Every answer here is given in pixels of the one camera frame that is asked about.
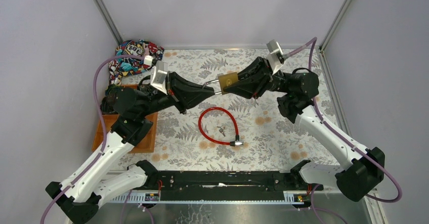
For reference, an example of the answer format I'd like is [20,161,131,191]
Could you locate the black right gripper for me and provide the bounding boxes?
[219,57,287,100]

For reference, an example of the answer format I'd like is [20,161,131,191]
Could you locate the brass padlock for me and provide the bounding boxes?
[202,72,239,95]

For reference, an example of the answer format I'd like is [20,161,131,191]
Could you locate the silver keys of cable lock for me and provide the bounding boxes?
[217,126,226,137]

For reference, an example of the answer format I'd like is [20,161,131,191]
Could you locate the red cable lock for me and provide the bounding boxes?
[197,107,244,148]

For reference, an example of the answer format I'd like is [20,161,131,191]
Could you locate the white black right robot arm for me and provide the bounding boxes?
[269,71,385,202]

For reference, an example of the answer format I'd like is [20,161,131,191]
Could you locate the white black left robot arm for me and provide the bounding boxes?
[46,61,222,223]

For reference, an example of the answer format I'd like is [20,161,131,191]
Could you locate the floral patterned table mat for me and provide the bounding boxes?
[111,48,338,171]

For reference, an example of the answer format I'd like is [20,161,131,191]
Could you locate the orange wooden compartment tray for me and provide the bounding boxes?
[92,84,158,153]

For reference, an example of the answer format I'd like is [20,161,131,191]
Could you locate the colourful comic print cloth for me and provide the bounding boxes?
[108,39,164,85]

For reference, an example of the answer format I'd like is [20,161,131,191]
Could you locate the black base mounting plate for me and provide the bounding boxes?
[137,171,323,202]

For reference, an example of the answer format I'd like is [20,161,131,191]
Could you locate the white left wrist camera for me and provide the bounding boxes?
[144,55,168,94]

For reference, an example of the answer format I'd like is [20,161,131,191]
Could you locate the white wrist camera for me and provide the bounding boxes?
[144,55,168,94]
[267,39,284,74]

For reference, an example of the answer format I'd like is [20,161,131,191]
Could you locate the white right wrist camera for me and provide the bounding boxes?
[267,39,284,74]

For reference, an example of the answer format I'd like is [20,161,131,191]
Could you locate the aluminium frame rail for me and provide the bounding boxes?
[93,0,123,44]

